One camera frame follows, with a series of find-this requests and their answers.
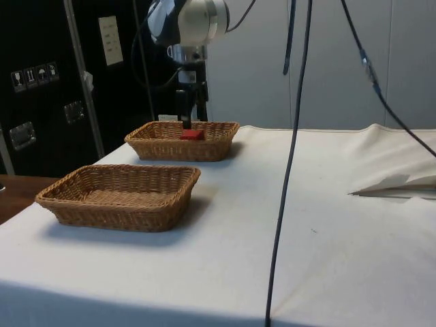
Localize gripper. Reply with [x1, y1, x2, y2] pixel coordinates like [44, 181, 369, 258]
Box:
[175, 63, 209, 130]

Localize red cube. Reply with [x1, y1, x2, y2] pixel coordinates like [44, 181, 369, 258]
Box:
[179, 128, 205, 141]

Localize wicker basket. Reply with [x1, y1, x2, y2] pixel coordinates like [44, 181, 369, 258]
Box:
[124, 121, 241, 163]
[35, 163, 202, 233]

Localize pale locker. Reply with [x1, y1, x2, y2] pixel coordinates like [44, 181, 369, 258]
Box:
[386, 0, 436, 131]
[206, 0, 388, 131]

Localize black cabinet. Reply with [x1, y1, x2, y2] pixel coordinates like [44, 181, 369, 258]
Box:
[0, 0, 161, 178]

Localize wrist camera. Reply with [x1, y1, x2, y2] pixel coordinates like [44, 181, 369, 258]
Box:
[166, 44, 209, 65]

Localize black cable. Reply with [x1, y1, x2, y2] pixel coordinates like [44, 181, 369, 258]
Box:
[283, 0, 297, 76]
[131, 0, 183, 90]
[264, 0, 313, 327]
[340, 0, 436, 156]
[227, 0, 257, 32]

